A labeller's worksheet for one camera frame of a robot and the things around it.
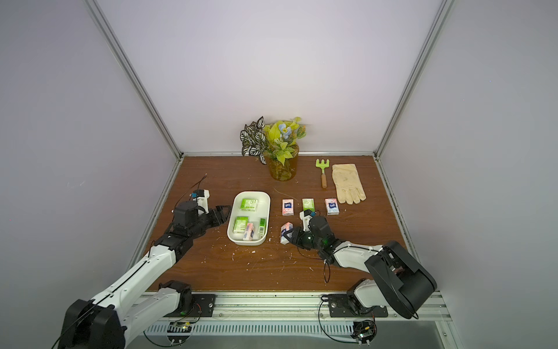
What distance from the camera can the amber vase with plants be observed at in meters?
0.92

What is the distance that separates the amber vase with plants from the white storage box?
0.61ft

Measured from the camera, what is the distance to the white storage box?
0.87 metres
